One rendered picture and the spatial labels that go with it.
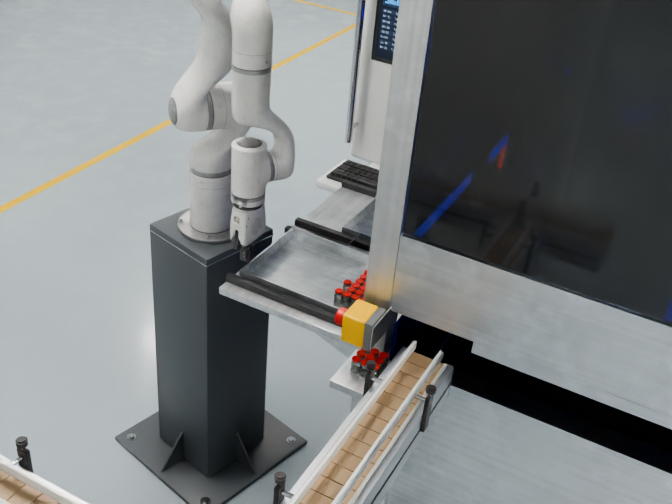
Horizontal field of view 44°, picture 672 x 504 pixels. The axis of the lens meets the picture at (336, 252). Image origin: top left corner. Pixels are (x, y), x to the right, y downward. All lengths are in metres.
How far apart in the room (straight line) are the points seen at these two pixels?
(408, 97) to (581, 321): 0.55
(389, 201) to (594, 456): 0.69
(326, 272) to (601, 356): 0.79
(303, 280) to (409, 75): 0.74
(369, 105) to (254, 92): 1.01
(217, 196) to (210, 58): 0.40
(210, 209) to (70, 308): 1.38
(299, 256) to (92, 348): 1.32
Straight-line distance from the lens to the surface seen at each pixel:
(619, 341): 1.69
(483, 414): 1.90
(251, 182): 2.00
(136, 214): 4.16
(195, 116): 2.15
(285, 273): 2.16
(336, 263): 2.22
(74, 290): 3.66
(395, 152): 1.66
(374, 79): 2.82
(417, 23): 1.56
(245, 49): 1.87
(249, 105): 1.91
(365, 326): 1.77
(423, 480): 2.11
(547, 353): 1.75
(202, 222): 2.33
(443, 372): 1.83
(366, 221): 2.42
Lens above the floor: 2.10
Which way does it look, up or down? 33 degrees down
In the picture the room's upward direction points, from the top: 5 degrees clockwise
